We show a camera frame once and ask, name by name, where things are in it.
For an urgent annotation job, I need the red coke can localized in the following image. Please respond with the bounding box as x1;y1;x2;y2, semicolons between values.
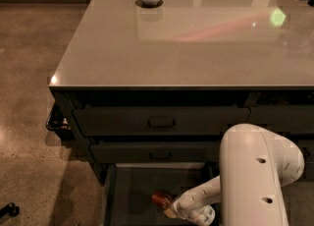
151;191;174;209

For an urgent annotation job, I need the bottom right drawer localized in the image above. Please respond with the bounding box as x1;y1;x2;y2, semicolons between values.
302;162;314;182

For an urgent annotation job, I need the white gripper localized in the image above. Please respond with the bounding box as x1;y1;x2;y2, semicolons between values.
164;203;216;226

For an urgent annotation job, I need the middle left drawer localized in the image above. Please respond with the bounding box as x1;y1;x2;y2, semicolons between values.
90;141;220;163

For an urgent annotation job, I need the dark drawer cabinet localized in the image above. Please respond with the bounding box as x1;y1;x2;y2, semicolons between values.
48;0;314;226

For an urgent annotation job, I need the middle right drawer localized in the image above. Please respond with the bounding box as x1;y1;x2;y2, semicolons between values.
297;141;314;162

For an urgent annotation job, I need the black side handle bar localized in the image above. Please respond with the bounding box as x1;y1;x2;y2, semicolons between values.
46;104;70;132

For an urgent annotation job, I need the open bottom left drawer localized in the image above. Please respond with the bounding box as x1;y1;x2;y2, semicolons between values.
99;165;214;226

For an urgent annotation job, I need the top right drawer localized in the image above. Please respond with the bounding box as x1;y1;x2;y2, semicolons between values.
247;105;314;135

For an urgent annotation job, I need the top left drawer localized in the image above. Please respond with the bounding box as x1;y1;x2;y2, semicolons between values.
73;106;249;137

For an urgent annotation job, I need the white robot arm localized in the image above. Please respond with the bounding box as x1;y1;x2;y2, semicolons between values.
165;124;304;226

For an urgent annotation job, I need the black object on floor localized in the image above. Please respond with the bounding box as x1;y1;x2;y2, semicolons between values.
0;202;20;218

